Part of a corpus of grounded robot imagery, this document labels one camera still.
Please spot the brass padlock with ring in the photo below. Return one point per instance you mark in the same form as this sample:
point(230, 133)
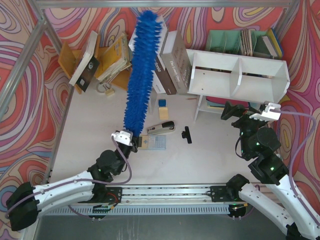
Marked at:
point(105, 89)

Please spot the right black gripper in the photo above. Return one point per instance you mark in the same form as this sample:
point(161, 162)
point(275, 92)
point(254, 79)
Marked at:
point(240, 119)

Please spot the blue eraser block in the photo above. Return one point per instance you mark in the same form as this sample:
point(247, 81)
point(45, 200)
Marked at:
point(162, 103)

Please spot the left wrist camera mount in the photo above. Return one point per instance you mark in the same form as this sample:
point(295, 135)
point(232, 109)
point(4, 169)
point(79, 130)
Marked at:
point(123, 137)

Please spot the black clip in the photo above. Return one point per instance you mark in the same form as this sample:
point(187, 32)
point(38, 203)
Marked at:
point(186, 135)

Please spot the blue yellow book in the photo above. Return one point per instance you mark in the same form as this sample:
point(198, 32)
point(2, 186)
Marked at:
point(273, 42)

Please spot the green file organizer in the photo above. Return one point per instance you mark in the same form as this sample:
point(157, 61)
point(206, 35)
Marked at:
point(246, 42)

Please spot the grey black stapler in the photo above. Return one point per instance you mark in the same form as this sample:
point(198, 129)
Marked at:
point(162, 128)

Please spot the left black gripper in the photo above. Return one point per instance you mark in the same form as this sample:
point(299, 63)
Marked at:
point(135, 142)

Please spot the white bookshelf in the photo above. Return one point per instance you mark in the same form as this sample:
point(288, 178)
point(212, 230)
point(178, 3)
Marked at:
point(236, 77)

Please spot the brown Fredonia book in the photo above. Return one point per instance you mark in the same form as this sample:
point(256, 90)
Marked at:
point(162, 82)

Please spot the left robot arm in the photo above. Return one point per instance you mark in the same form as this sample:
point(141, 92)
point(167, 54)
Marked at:
point(28, 203)

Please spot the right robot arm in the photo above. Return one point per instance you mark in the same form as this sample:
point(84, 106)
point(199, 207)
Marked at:
point(294, 215)

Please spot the white Mademoiselle book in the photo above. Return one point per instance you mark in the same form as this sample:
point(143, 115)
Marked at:
point(162, 35)

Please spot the yellow wooden book rack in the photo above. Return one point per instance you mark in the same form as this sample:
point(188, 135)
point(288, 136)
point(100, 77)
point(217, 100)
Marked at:
point(67, 59)

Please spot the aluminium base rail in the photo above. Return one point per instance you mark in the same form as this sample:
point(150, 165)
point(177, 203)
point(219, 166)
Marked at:
point(160, 193)

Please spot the yellow grey calculator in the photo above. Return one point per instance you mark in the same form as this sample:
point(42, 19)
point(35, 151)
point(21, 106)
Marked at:
point(152, 142)

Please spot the yellow sticky note pad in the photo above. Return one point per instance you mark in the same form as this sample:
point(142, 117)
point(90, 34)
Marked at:
point(163, 113)

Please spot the black white paperback book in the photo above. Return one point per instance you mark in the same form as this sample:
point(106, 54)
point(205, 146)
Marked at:
point(86, 63)

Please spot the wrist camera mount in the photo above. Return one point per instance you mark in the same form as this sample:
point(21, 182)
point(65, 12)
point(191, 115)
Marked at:
point(123, 137)
point(269, 112)

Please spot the stack of coloured folders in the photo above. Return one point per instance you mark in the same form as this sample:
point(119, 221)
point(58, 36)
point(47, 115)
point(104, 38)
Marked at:
point(215, 101)

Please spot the yellow worn books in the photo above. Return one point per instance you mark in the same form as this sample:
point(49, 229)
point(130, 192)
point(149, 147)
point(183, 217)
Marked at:
point(114, 60)

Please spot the grey Lonely City book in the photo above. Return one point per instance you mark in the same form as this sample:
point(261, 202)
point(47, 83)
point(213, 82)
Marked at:
point(176, 60)

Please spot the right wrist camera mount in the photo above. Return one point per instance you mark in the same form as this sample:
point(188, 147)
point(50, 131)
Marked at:
point(269, 112)

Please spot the small white shelf stand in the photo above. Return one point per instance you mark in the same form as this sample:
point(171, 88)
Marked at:
point(152, 101)

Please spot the blue microfiber duster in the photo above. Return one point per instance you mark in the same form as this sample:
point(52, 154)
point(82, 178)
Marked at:
point(146, 44)

